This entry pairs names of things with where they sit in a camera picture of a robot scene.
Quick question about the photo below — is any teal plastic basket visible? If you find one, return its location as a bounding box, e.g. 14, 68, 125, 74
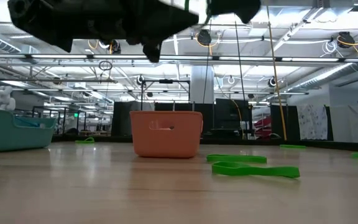
0, 108, 57, 152

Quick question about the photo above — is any orange plastic basket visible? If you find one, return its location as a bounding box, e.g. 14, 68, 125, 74
129, 110, 204, 159

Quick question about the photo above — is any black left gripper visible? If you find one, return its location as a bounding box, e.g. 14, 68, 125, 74
7, 0, 200, 63

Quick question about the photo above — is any red object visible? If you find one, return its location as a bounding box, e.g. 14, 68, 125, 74
253, 116, 273, 138

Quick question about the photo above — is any white patterned cloth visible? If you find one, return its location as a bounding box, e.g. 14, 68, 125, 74
296, 104, 329, 141

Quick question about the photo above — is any black partition panel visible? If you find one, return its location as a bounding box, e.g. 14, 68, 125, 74
154, 102, 216, 139
214, 98, 254, 139
112, 101, 155, 138
270, 104, 301, 141

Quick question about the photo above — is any yellow cable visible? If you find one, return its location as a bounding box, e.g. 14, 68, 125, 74
265, 6, 288, 141

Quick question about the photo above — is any white sculpted figure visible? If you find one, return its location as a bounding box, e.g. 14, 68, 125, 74
0, 86, 17, 112

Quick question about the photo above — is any black hanging cable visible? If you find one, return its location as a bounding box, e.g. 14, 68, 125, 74
234, 21, 247, 102

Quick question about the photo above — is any black boom stand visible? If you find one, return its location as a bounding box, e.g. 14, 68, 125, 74
139, 78, 191, 112

